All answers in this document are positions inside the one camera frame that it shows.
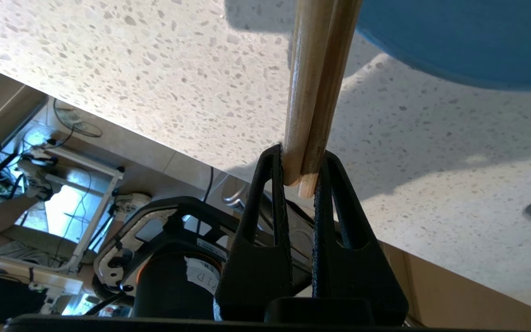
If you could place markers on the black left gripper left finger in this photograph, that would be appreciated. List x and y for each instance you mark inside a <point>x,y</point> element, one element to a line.
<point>256,272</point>

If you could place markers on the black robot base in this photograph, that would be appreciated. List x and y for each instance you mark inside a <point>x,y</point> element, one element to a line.
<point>173,276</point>

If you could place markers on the light blue plate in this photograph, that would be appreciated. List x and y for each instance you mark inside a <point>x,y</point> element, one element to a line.
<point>468,41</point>

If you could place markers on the white metal rack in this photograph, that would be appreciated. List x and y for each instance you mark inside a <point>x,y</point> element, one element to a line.
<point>95,193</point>

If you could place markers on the wooden chopstick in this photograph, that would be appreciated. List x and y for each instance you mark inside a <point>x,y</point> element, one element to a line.
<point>332,83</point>
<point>309,83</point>

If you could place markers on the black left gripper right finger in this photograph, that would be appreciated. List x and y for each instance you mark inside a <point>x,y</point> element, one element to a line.
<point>362,276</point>

